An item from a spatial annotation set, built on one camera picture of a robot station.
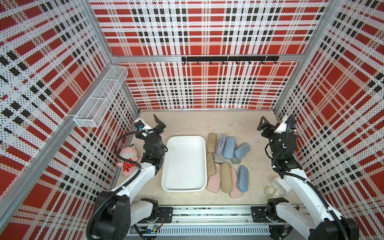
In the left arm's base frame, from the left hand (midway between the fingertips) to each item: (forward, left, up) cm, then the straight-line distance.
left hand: (151, 118), depth 76 cm
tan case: (-23, -39, -24) cm, 51 cm away
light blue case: (-4, -44, -24) cm, 50 cm away
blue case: (-6, -51, -24) cm, 57 cm away
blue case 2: (-23, -49, -25) cm, 59 cm away
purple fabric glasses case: (-5, -38, -22) cm, 44 cm away
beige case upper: (+2, -33, -27) cm, 43 cm away
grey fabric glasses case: (-10, -47, -28) cm, 55 cm away
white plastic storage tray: (-14, -16, -25) cm, 33 cm away
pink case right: (-29, -44, -28) cm, 60 cm away
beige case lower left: (-15, -31, -25) cm, 43 cm away
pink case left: (-24, -33, -27) cm, 49 cm away
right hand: (-1, -61, -1) cm, 61 cm away
